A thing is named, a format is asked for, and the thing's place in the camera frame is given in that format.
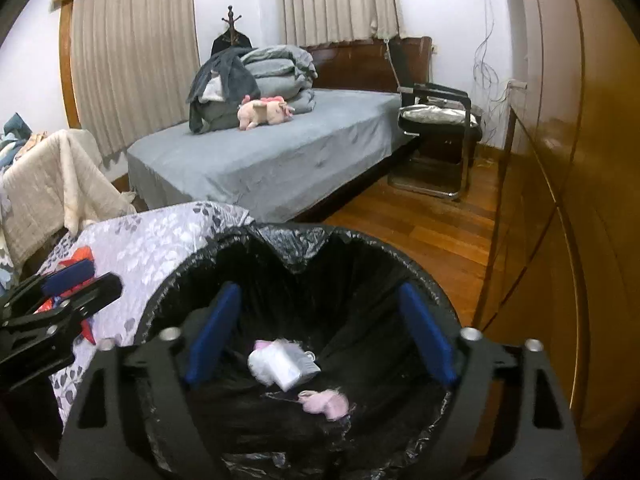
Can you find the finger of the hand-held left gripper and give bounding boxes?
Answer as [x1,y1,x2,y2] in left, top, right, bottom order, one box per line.
[0,259,97,313]
[0,274,124,356]

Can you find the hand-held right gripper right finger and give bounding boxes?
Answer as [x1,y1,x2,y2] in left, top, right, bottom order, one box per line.
[397,282,585,480]

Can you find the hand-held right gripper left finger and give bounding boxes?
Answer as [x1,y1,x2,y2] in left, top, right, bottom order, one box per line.
[59,282,246,480]

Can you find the red plastic wrapper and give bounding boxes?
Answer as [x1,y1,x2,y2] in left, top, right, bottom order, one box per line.
[37,245,97,346]

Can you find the trash bin with black bag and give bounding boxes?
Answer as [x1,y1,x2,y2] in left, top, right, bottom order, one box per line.
[135,225,473,480]

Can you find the floral quilted mattress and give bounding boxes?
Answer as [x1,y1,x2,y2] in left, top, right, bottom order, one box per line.
[37,201,256,426]

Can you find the white crumpled tissue packet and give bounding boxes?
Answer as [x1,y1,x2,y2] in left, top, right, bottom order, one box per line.
[247,338,322,392]

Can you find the beige quilted blanket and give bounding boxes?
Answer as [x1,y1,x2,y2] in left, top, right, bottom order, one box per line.
[0,129,136,266]

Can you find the pink crumpled tissue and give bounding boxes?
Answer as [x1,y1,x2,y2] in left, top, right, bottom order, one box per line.
[298,390,351,421]

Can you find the blue white cloth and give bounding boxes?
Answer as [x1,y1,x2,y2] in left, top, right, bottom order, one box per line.
[0,112,36,171]

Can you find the wooden wardrobe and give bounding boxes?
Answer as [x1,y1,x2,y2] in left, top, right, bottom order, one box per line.
[472,0,640,480]

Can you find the bed with grey sheet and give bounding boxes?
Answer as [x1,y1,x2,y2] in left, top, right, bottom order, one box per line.
[126,87,421,223]

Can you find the dark olive pillow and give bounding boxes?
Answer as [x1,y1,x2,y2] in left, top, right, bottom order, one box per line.
[202,100,243,131]

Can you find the grey chair cushion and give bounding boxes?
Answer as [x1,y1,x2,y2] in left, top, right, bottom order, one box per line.
[400,105,473,126]

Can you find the pink plush toy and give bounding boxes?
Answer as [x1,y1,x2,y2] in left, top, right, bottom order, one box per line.
[236,95,295,132]

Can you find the beige pleated curtain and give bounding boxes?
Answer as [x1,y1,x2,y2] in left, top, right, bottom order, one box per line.
[280,0,403,47]
[71,0,201,158]

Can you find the black chrome chair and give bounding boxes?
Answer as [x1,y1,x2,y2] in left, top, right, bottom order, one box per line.
[389,82,483,201]

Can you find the dark grey fleece blanket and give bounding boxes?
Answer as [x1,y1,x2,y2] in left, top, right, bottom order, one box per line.
[189,47,256,135]

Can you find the folded grey duvet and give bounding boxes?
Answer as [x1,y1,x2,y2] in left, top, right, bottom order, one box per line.
[242,45,318,113]

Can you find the dark wooden headboard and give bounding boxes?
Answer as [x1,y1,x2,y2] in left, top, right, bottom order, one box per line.
[302,36,433,96]

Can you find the wooden coat rack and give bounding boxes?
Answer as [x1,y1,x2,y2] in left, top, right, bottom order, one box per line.
[210,5,253,58]

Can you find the hanging wall wires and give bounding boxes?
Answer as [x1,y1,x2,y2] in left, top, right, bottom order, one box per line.
[472,0,512,111]

